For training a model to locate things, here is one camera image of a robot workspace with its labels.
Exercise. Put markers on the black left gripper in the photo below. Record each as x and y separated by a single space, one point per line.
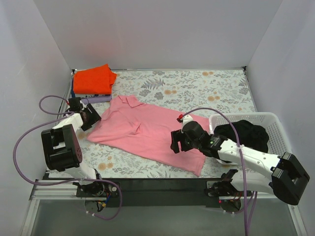
91 118

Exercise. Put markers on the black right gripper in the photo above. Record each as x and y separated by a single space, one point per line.
177 140

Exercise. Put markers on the pink polo shirt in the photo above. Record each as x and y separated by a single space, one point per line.
144 130

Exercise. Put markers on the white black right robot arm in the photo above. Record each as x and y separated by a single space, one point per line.
282 176

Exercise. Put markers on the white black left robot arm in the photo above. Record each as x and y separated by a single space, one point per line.
60 144

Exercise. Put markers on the folded lavender shirt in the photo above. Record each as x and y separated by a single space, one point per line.
96 99

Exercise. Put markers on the folded orange shirt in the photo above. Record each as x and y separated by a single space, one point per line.
98 80

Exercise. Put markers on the floral patterned table mat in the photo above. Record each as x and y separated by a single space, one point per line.
201 91

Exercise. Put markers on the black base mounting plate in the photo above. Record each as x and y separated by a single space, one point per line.
156 192

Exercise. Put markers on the black shirt in basket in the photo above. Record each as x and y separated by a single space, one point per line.
250 135

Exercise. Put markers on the white plastic laundry basket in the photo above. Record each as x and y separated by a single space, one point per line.
278 141

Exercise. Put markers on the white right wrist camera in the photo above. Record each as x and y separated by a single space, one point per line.
184 119

